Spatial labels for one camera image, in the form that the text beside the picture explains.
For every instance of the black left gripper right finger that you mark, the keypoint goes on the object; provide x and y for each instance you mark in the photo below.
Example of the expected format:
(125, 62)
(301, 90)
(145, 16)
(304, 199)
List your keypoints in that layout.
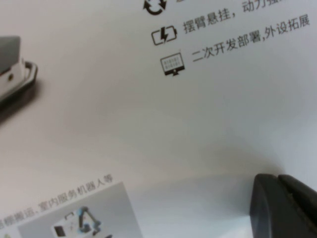
(304, 200)

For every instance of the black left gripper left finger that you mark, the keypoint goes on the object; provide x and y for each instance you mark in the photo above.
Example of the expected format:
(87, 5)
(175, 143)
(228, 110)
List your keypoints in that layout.
(270, 213)

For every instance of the white product catalogue book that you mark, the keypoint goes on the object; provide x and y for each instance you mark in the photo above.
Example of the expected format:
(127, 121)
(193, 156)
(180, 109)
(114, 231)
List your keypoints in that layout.
(148, 111)

